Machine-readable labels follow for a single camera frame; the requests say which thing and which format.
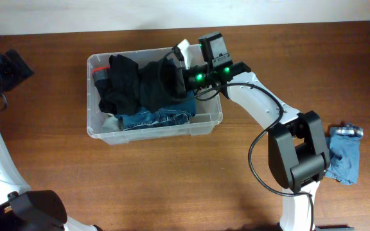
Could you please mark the clear plastic storage bin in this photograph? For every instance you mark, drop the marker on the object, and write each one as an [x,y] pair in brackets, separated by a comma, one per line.
[209,113]

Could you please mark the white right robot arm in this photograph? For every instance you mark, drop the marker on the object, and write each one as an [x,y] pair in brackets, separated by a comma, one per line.
[297,151]

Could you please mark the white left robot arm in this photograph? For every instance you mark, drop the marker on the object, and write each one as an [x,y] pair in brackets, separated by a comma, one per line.
[21,208]

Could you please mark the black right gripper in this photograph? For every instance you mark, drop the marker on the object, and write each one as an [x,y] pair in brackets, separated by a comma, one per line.
[186,87]

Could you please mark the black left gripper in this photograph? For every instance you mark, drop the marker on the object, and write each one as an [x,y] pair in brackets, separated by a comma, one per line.
[10,77]

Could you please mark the dark blue jeans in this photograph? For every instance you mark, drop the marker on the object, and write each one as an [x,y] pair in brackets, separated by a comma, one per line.
[171,115]

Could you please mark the dark green garment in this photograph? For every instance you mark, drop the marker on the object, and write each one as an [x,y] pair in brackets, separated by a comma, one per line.
[157,90]

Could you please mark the light grey jeans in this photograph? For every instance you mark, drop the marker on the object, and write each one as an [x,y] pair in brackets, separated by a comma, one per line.
[111,124]

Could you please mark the light blue shorts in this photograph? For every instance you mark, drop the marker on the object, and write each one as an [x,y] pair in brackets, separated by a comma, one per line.
[344,146]

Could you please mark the black garment with red band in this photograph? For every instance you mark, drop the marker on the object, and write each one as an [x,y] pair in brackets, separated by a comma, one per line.
[118,86]

